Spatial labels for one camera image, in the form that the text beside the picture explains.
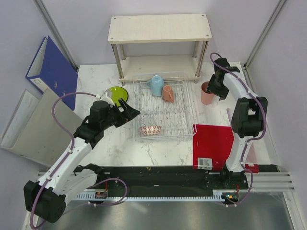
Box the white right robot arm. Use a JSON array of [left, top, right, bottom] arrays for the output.
[[206, 55, 268, 189]]

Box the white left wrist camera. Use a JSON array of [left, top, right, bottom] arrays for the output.
[[95, 90, 116, 106]]

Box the white wire dish rack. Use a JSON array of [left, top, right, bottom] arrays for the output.
[[133, 71, 196, 141]]

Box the blue ceramic mug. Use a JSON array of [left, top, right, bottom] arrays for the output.
[[146, 75, 165, 97]]

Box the green plastic plate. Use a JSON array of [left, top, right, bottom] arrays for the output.
[[106, 86, 129, 107]]

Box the light wooden two-tier shelf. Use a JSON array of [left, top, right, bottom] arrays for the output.
[[108, 13, 212, 83]]

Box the white slotted cable duct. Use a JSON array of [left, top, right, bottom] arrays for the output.
[[73, 190, 225, 202]]

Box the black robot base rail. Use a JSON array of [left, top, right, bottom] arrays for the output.
[[73, 163, 250, 198]]

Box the blue ring binder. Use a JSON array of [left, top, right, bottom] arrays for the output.
[[25, 36, 78, 97]]

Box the clear plastic sheet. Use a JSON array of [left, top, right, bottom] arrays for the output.
[[226, 107, 279, 166]]

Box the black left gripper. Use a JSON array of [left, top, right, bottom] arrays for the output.
[[101, 98, 140, 130]]

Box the red patterned bowl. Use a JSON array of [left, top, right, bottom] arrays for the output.
[[140, 126, 162, 136]]

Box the pink plastic tumbler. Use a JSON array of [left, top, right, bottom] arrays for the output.
[[201, 81, 214, 105]]

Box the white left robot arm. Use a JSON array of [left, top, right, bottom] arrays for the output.
[[24, 99, 140, 223]]

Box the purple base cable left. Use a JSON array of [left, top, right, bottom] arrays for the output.
[[64, 177, 128, 214]]

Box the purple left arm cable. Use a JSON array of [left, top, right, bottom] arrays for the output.
[[30, 92, 99, 230]]

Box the orange dotted mug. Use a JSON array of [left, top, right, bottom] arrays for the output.
[[162, 85, 174, 103]]

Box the grey folder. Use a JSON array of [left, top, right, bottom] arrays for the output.
[[0, 89, 82, 167]]

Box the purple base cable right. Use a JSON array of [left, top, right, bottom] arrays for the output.
[[222, 167, 254, 208]]

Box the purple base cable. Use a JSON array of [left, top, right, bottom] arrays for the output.
[[64, 177, 128, 214], [222, 167, 254, 208]]

